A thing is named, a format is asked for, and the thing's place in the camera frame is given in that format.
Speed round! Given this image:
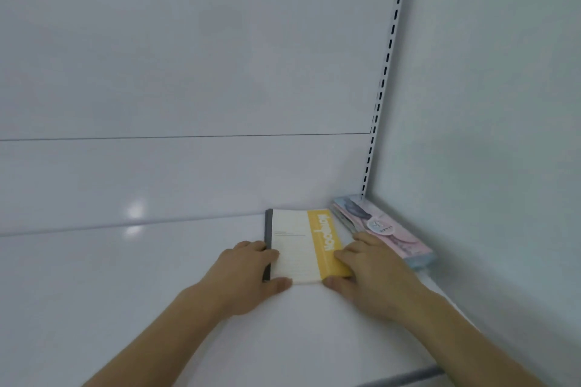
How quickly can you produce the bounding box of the yellow-striped white notebook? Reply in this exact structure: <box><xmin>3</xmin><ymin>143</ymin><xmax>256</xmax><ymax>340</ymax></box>
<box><xmin>262</xmin><ymin>207</ymin><xmax>354</xmax><ymax>287</ymax></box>

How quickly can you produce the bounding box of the pink packets bundle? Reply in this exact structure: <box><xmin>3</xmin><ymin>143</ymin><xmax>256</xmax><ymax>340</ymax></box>
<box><xmin>329</xmin><ymin>195</ymin><xmax>438</xmax><ymax>270</ymax></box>

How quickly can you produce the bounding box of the person's left hand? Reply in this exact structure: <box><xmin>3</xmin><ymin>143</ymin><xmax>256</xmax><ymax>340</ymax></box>
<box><xmin>199</xmin><ymin>240</ymin><xmax>294</xmax><ymax>319</ymax></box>

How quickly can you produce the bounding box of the person's left forearm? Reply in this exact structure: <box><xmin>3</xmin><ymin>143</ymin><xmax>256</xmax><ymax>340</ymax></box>
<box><xmin>84</xmin><ymin>284</ymin><xmax>246</xmax><ymax>387</ymax></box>

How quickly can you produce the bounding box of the white slotted shelf upright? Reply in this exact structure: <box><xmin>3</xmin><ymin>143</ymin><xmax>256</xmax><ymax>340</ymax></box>
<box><xmin>361</xmin><ymin>0</ymin><xmax>405</xmax><ymax>200</ymax></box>

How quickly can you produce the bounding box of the person's right hand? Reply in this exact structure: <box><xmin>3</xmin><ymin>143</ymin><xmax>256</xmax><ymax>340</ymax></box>
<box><xmin>322</xmin><ymin>231</ymin><xmax>433</xmax><ymax>325</ymax></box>

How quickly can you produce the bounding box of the white shelf back panel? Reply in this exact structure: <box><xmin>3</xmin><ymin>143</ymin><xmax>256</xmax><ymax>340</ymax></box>
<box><xmin>0</xmin><ymin>0</ymin><xmax>405</xmax><ymax>238</ymax></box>

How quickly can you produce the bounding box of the person's right forearm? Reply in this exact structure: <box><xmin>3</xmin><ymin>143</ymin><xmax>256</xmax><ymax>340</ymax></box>
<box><xmin>399</xmin><ymin>291</ymin><xmax>563</xmax><ymax>387</ymax></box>

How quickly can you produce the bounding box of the white metal shelf board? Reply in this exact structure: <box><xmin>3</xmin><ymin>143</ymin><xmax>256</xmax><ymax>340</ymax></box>
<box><xmin>0</xmin><ymin>212</ymin><xmax>478</xmax><ymax>387</ymax></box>

